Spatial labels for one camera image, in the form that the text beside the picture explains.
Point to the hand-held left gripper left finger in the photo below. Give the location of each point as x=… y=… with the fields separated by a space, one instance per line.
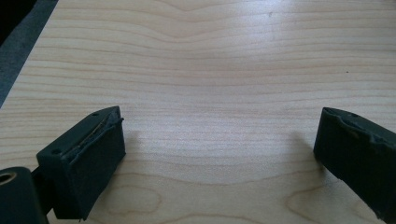
x=84 y=168

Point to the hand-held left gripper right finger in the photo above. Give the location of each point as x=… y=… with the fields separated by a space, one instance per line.
x=358 y=152

